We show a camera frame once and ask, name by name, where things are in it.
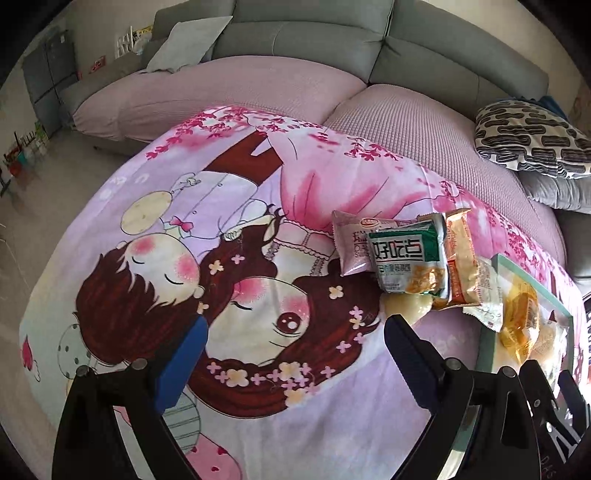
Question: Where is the printed cartoon blanket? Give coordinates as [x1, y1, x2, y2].
[18, 105, 587, 480]

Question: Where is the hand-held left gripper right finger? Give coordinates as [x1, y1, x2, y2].
[384, 315, 542, 480]

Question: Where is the grey sofa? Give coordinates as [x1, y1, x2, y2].
[60, 0, 591, 296]

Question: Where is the black and white patterned pillow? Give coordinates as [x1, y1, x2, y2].
[475, 99, 591, 181]

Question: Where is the teal-rimmed white box tray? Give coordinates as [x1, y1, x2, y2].
[475, 254, 578, 398]

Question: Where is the white shelf with papers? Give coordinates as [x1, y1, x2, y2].
[115, 25, 154, 59]

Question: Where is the green and white cracker packet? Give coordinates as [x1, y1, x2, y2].
[368, 220, 451, 299]

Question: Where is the grey pillow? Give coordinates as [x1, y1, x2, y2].
[519, 170, 591, 212]

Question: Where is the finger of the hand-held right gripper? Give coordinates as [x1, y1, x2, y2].
[558, 369, 591, 418]
[519, 359, 557, 409]

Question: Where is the orange biscuit packet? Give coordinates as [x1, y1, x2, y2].
[442, 208, 486, 311]

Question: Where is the light grey cushion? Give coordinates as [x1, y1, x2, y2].
[146, 16, 234, 75]

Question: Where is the small clear-wrapped white bun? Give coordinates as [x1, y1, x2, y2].
[382, 293, 435, 325]

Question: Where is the grey cabinet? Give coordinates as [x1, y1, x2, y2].
[22, 30, 77, 112]

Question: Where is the pile of colourful toys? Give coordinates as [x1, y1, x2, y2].
[0, 121, 51, 186]

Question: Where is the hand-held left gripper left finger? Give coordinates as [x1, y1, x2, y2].
[52, 316, 208, 480]

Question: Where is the pink sofa cover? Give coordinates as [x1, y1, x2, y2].
[73, 56, 566, 273]

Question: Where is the pale green snack packet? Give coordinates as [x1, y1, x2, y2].
[463, 259, 507, 332]

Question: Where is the yellow snack packet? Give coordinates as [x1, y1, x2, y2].
[500, 281, 544, 366]

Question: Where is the pink snack packet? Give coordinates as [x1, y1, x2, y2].
[331, 210, 403, 278]

